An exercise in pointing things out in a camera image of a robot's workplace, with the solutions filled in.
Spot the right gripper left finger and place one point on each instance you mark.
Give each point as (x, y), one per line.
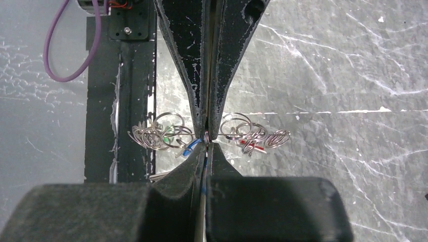
(162, 211)

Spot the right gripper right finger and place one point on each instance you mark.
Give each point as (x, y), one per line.
(245, 208)

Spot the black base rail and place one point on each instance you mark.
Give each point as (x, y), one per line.
(121, 94)

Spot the metal keyring with keys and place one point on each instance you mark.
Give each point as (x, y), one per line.
(169, 131)

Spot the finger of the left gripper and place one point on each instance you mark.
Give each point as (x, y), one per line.
(232, 25)
(183, 26)

